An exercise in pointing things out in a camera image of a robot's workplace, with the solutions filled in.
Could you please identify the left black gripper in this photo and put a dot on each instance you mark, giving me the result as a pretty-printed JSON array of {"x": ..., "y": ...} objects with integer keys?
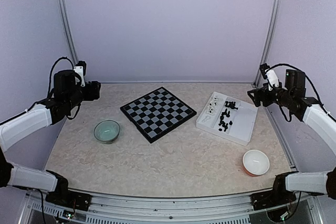
[{"x": 93, "y": 91}]

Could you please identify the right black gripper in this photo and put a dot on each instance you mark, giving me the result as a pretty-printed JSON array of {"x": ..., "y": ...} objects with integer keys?
[{"x": 264, "y": 90}]

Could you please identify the black grey chessboard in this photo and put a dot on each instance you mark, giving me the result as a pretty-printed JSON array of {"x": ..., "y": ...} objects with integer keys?
[{"x": 157, "y": 113}]

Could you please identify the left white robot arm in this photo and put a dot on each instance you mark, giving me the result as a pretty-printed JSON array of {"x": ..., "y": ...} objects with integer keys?
[{"x": 68, "y": 92}]

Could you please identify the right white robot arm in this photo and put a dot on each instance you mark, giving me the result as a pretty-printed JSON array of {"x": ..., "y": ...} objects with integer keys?
[{"x": 310, "y": 110}]

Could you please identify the black chess pieces pile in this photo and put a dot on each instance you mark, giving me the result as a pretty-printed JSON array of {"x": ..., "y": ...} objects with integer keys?
[{"x": 227, "y": 115}]

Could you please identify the white chess pieces pile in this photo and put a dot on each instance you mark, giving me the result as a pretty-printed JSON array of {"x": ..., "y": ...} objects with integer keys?
[{"x": 213, "y": 104}]

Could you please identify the green glass bowl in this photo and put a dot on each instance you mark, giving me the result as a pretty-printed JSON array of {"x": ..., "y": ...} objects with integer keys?
[{"x": 107, "y": 131}]

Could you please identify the white plastic piece tray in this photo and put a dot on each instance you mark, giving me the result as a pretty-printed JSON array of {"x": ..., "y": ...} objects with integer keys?
[{"x": 243, "y": 123}]

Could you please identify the white orange bowl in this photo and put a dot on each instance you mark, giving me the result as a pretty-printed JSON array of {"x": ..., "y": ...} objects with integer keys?
[{"x": 255, "y": 163}]

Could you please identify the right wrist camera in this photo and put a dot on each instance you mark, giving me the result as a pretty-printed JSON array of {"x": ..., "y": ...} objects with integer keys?
[{"x": 269, "y": 75}]

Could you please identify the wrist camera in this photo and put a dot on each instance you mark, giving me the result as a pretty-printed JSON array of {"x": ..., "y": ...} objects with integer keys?
[
  {"x": 80, "y": 70},
  {"x": 269, "y": 75}
]

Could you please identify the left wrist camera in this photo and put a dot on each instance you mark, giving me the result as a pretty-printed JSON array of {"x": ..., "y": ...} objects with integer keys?
[{"x": 80, "y": 70}]

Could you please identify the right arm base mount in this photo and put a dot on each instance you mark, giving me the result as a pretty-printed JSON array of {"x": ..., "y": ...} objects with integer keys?
[{"x": 269, "y": 199}]

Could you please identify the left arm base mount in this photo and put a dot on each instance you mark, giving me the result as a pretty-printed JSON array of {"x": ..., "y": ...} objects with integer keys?
[{"x": 74, "y": 200}]

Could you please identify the aluminium front rail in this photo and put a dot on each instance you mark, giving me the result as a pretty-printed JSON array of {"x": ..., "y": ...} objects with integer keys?
[{"x": 108, "y": 208}]

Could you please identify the right aluminium frame post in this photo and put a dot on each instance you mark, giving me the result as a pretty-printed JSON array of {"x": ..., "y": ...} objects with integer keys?
[{"x": 270, "y": 31}]

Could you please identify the aluminium frame post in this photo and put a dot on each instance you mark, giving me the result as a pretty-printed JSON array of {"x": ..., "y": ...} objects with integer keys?
[
  {"x": 270, "y": 31},
  {"x": 67, "y": 30}
]

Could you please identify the left aluminium frame post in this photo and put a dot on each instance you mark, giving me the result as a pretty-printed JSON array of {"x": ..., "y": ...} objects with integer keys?
[{"x": 67, "y": 30}]

